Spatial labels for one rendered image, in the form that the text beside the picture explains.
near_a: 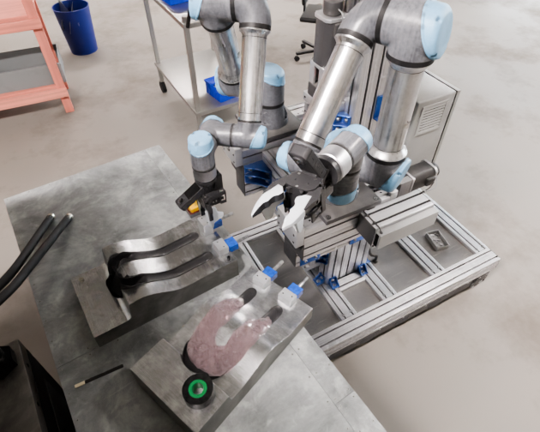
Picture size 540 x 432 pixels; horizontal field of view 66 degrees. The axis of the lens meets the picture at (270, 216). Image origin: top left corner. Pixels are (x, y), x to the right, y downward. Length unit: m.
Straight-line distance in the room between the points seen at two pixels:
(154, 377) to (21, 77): 3.25
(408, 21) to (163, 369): 1.06
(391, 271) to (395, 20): 1.53
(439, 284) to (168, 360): 1.52
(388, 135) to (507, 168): 2.50
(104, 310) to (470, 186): 2.65
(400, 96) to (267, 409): 0.91
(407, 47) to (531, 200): 2.50
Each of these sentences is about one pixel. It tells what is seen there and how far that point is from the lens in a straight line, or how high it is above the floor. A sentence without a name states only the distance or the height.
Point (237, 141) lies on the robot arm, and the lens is 1.33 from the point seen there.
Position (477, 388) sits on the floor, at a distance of 2.38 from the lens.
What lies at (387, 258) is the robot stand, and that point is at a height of 0.21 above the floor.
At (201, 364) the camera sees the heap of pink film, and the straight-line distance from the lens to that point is 1.24.
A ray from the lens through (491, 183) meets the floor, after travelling 3.44.
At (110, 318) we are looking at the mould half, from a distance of 1.42.
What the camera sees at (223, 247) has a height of 0.92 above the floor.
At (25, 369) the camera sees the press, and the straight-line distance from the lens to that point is 1.53.
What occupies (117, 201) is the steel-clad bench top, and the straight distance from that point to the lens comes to 1.86.
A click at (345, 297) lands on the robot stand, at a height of 0.23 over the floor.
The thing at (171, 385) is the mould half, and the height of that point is 0.91.
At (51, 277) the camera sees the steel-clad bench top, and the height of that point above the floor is 0.80.
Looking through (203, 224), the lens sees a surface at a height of 0.94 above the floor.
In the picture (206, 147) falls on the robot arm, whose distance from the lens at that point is 1.26.
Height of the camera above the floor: 2.01
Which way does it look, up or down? 46 degrees down
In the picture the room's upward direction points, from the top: straight up
